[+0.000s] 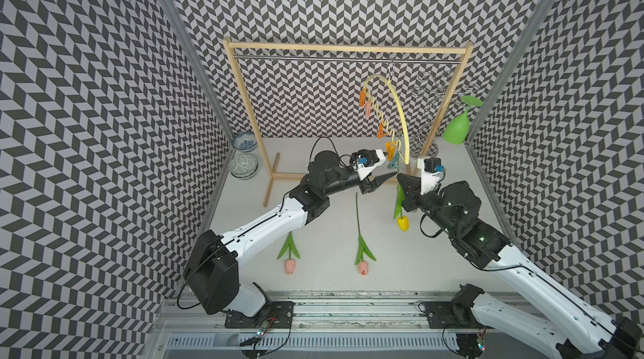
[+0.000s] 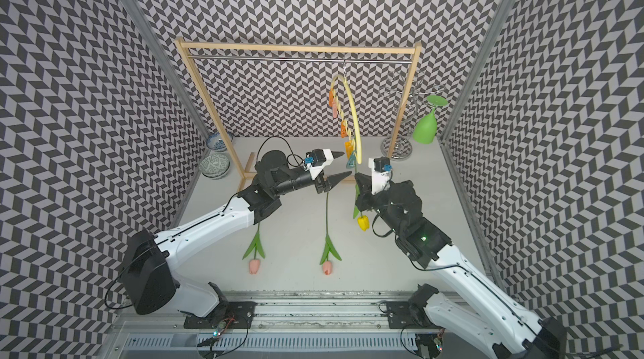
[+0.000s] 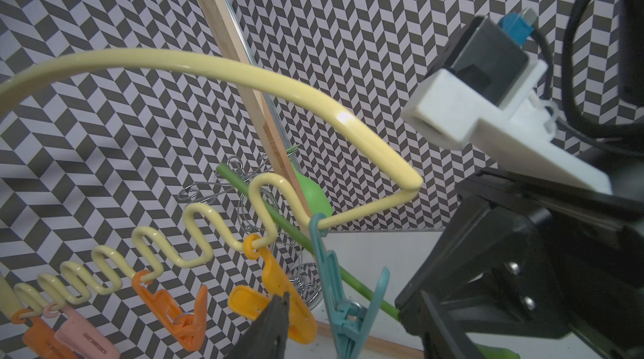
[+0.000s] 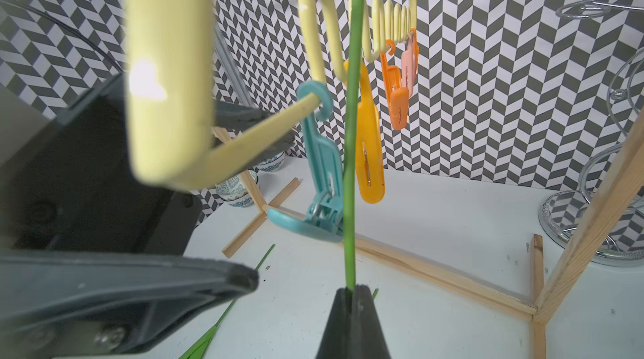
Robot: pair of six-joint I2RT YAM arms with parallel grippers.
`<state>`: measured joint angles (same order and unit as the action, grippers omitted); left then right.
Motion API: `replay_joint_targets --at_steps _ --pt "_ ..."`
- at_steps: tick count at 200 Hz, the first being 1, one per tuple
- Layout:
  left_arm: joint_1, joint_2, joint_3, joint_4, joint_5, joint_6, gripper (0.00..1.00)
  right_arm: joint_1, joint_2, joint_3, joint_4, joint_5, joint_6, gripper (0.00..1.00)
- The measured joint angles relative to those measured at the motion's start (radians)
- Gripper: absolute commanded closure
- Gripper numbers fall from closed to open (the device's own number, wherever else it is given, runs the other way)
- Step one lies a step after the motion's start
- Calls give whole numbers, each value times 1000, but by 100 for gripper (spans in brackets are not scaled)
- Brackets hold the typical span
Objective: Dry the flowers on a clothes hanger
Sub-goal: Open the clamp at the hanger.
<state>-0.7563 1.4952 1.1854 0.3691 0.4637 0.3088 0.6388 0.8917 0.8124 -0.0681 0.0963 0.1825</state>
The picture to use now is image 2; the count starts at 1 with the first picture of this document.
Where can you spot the orange clothes peg lower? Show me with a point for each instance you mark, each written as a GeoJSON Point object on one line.
{"type": "Point", "coordinates": [350, 147]}

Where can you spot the blue patterned bowl back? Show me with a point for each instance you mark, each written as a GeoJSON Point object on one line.
{"type": "Point", "coordinates": [216, 143]}

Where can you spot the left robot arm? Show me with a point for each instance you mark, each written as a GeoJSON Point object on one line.
{"type": "Point", "coordinates": [151, 269]}

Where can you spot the chrome glass holder stand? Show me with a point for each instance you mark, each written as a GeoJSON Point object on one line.
{"type": "Point", "coordinates": [423, 101]}

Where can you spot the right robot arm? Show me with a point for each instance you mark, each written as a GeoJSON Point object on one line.
{"type": "Point", "coordinates": [494, 323]}

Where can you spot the orange clothes peg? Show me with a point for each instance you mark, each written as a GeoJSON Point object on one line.
{"type": "Point", "coordinates": [343, 129]}
{"type": "Point", "coordinates": [350, 147]}
{"type": "Point", "coordinates": [332, 98]}

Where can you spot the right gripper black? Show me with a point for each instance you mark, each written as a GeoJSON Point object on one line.
{"type": "Point", "coordinates": [364, 180]}

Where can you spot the yellow clip hanger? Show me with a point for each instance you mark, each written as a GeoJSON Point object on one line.
{"type": "Point", "coordinates": [347, 109]}

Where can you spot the pink tulip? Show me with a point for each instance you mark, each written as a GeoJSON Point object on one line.
{"type": "Point", "coordinates": [329, 250]}
{"type": "Point", "coordinates": [255, 252]}

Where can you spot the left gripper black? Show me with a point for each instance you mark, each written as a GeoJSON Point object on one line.
{"type": "Point", "coordinates": [333, 180]}

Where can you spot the teal clothes peg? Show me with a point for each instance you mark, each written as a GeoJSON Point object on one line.
{"type": "Point", "coordinates": [352, 161]}

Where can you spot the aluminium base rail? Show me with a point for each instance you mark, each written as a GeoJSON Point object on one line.
{"type": "Point", "coordinates": [286, 324]}

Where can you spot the green plastic wine glass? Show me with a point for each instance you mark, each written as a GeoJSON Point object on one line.
{"type": "Point", "coordinates": [426, 129]}

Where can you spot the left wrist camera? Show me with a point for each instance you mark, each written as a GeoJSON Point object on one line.
{"type": "Point", "coordinates": [316, 160]}

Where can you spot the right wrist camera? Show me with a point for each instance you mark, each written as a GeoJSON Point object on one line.
{"type": "Point", "coordinates": [381, 173]}

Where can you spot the orange clothes peg middle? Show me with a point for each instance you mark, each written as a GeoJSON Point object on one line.
{"type": "Point", "coordinates": [343, 129]}

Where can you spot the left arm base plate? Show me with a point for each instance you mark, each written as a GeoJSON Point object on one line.
{"type": "Point", "coordinates": [234, 315]}

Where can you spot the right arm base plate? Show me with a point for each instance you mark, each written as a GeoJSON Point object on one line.
{"type": "Point", "coordinates": [400, 315]}

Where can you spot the yellow tulip flower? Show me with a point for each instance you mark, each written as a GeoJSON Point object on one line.
{"type": "Point", "coordinates": [362, 220]}

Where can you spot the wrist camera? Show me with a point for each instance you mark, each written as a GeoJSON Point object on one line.
{"type": "Point", "coordinates": [316, 160]}
{"type": "Point", "coordinates": [381, 173]}

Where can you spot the metal rack rod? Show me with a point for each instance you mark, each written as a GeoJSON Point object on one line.
{"type": "Point", "coordinates": [300, 59]}

